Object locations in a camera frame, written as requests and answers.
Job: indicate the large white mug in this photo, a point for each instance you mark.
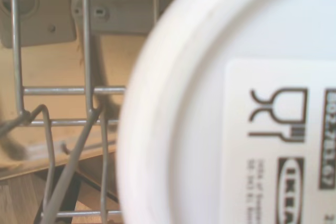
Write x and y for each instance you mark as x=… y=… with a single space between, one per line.
x=197 y=77

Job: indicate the stainless dishwasher door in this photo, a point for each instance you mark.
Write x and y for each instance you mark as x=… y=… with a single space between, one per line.
x=57 y=72

